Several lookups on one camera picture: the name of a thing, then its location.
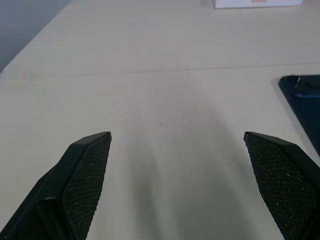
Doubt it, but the white phone box orange print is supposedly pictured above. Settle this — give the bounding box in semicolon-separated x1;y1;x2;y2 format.
213;0;300;10

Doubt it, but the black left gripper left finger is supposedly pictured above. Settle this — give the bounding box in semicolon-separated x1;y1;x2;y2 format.
0;131;113;240

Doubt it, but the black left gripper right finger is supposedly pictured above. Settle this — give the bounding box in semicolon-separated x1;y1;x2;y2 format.
243;131;320;240

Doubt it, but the dark blue smartphone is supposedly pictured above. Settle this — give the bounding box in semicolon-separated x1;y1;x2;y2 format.
278;74;320;157

